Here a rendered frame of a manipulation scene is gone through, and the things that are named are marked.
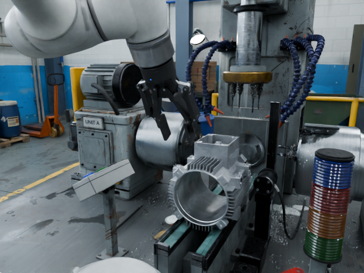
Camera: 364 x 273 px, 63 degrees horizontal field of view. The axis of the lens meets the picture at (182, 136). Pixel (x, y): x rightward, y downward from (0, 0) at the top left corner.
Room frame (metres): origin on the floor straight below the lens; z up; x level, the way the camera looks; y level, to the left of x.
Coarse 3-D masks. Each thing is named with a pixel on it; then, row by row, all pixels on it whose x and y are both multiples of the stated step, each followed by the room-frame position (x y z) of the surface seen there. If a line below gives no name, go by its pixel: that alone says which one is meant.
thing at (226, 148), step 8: (208, 136) 0.90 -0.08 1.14; (216, 136) 0.91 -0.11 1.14; (224, 136) 0.90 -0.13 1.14; (232, 136) 0.88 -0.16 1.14; (200, 144) 0.81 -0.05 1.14; (208, 144) 0.80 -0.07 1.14; (216, 144) 0.83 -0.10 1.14; (224, 144) 0.79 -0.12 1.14; (232, 144) 0.81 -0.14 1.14; (200, 152) 0.81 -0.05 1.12; (208, 152) 0.80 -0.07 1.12; (216, 152) 0.79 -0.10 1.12; (224, 152) 0.78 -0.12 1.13; (232, 152) 0.82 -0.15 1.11; (224, 160) 0.78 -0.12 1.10; (232, 160) 0.81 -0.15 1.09
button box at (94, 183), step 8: (128, 160) 0.85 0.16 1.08; (104, 168) 0.79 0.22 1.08; (112, 168) 0.79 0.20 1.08; (120, 168) 0.81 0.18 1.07; (128, 168) 0.84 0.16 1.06; (88, 176) 0.71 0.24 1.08; (96, 176) 0.73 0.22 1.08; (104, 176) 0.75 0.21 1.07; (112, 176) 0.77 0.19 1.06; (120, 176) 0.79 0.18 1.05; (128, 176) 0.82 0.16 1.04; (80, 184) 0.72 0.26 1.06; (88, 184) 0.71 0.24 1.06; (96, 184) 0.71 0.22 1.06; (104, 184) 0.73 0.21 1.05; (112, 184) 0.75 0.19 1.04; (80, 192) 0.72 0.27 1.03; (88, 192) 0.71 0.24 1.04; (96, 192) 0.70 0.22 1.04; (80, 200) 0.72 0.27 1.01
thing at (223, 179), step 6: (240, 156) 0.86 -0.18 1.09; (180, 168) 0.75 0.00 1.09; (180, 174) 0.74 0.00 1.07; (222, 174) 0.70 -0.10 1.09; (222, 180) 0.70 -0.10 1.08; (228, 180) 0.69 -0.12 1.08; (180, 216) 0.74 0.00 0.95; (222, 222) 0.69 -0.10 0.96; (228, 222) 0.70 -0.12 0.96; (222, 228) 0.69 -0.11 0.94
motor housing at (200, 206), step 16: (208, 160) 0.77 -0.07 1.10; (192, 176) 0.87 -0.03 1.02; (176, 192) 0.77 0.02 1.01; (192, 192) 0.84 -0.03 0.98; (208, 192) 0.90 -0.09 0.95; (240, 192) 0.74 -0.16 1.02; (192, 208) 0.79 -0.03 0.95; (208, 208) 0.81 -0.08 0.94; (224, 208) 0.78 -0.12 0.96; (192, 224) 0.73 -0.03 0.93; (208, 224) 0.71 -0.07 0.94
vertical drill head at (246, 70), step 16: (240, 16) 1.10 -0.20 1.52; (256, 16) 1.08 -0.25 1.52; (240, 32) 1.10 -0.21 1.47; (256, 32) 1.08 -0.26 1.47; (240, 48) 1.09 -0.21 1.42; (256, 48) 1.08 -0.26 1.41; (240, 64) 1.09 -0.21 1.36; (256, 64) 1.08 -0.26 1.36; (224, 80) 1.11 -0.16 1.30; (240, 80) 1.04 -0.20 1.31; (256, 80) 1.03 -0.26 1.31
